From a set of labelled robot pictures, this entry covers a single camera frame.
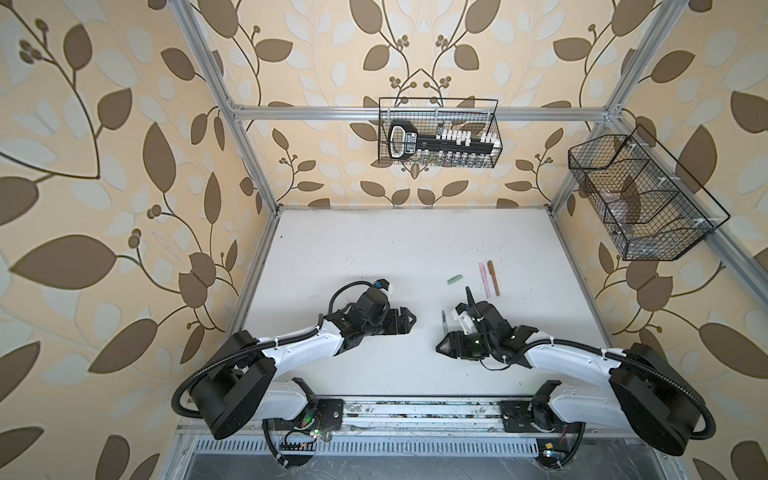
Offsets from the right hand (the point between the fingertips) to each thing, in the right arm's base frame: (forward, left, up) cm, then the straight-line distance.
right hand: (443, 353), depth 83 cm
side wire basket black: (+23, -51, +33) cm, 65 cm away
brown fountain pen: (+27, -21, -2) cm, 34 cm away
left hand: (+8, +9, +6) cm, 13 cm away
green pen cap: (+25, -7, -2) cm, 26 cm away
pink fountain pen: (+24, -17, -1) cm, 30 cm away
